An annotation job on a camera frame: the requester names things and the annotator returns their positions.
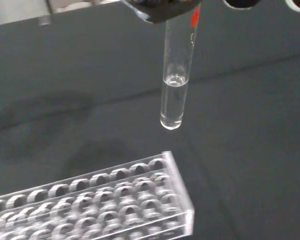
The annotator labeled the black bench cloth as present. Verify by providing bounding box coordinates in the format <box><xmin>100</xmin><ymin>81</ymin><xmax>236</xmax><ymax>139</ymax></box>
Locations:
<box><xmin>0</xmin><ymin>0</ymin><xmax>300</xmax><ymax>240</ymax></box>

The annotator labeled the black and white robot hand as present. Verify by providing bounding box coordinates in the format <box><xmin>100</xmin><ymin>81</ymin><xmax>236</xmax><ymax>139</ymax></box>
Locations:
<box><xmin>119</xmin><ymin>0</ymin><xmax>202</xmax><ymax>25</ymax></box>

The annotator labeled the clear acrylic test tube rack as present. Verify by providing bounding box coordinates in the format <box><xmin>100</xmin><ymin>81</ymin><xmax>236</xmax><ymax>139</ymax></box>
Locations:
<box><xmin>0</xmin><ymin>150</ymin><xmax>196</xmax><ymax>240</ymax></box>

